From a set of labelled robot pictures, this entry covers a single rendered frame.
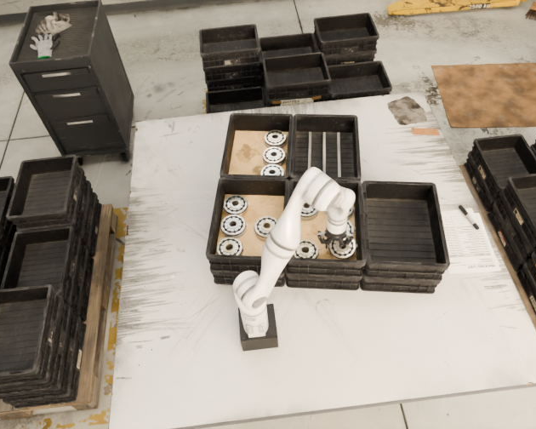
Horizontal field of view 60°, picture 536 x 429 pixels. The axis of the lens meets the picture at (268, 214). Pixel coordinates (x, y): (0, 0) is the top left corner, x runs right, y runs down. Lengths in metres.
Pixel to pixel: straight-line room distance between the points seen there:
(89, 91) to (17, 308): 1.33
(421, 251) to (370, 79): 1.71
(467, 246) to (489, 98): 2.06
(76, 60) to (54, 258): 1.10
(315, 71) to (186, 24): 1.86
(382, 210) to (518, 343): 0.71
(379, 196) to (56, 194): 1.72
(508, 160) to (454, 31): 1.82
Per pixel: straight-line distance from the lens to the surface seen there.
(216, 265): 1.83
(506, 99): 4.07
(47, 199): 2.78
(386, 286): 1.92
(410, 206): 2.05
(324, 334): 1.85
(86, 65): 2.95
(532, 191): 2.93
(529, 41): 4.78
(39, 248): 2.75
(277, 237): 1.32
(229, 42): 3.53
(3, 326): 2.45
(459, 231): 2.19
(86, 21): 3.29
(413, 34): 4.57
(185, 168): 2.37
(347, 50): 3.39
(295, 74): 3.19
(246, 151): 2.21
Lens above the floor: 2.42
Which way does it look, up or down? 54 degrees down
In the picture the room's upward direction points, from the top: 4 degrees counter-clockwise
